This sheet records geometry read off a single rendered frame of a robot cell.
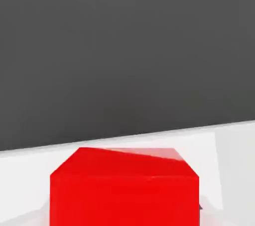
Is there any small red cube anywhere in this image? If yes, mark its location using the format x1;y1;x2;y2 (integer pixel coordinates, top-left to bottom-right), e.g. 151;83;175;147
49;147;200;226

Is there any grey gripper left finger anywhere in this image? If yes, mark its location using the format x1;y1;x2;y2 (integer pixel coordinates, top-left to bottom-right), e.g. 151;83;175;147
29;201;51;226

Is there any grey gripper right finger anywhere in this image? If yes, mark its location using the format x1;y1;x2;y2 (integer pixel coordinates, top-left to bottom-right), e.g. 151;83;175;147
199;195;225;226

